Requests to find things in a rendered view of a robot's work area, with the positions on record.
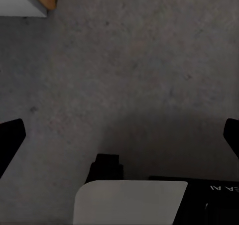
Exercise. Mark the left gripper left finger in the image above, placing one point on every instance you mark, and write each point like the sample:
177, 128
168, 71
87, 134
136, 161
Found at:
12, 135

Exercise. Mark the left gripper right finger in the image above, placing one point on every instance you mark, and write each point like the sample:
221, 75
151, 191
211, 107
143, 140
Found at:
231, 134

